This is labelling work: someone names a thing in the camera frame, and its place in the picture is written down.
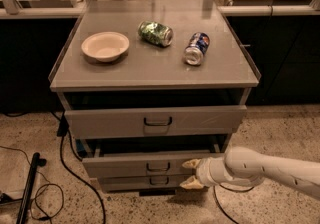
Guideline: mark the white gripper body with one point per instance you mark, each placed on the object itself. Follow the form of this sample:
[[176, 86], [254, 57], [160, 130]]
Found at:
[[204, 171]]

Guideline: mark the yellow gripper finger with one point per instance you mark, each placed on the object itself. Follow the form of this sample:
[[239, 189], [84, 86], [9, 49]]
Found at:
[[191, 164], [192, 183]]

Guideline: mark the grey drawer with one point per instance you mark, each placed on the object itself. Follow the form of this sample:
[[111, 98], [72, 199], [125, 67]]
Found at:
[[141, 183], [146, 122], [138, 164]]

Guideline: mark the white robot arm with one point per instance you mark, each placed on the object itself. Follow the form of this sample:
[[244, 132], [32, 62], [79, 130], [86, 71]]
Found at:
[[241, 166]]

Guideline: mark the grey top drawer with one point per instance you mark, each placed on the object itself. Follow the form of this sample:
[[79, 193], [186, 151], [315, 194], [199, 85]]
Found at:
[[146, 122]]

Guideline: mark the grey bottom drawer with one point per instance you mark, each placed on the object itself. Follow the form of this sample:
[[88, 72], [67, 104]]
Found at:
[[141, 183]]

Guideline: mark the grey drawer cabinet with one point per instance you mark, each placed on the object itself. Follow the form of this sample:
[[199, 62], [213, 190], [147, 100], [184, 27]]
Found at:
[[151, 76]]

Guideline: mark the blue pepsi can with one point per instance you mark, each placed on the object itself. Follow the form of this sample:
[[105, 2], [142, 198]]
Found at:
[[196, 49]]

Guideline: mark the green soda can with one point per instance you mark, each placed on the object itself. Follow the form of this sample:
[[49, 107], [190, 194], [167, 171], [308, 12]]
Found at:
[[155, 33]]

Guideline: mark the black pole on floor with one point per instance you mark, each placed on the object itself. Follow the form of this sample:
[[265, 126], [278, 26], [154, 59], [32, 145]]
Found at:
[[35, 163]]

